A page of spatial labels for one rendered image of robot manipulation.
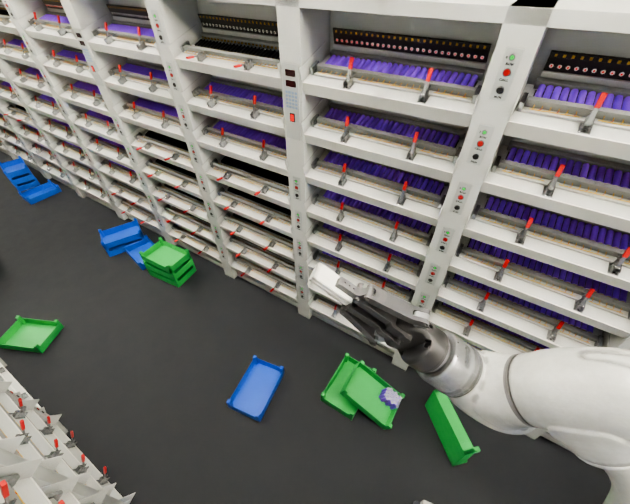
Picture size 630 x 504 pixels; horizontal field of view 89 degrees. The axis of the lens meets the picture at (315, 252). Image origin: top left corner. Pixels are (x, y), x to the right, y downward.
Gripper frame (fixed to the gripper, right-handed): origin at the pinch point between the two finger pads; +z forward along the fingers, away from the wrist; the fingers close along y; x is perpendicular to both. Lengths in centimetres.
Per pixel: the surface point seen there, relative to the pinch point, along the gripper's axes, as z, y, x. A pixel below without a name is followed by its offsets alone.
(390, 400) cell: -97, -108, -41
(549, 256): -70, -5, -65
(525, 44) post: -14, 26, -75
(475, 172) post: -33, -3, -73
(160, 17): 97, -52, -105
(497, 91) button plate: -18, 16, -74
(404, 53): 7, 1, -99
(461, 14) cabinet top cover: 3, 21, -79
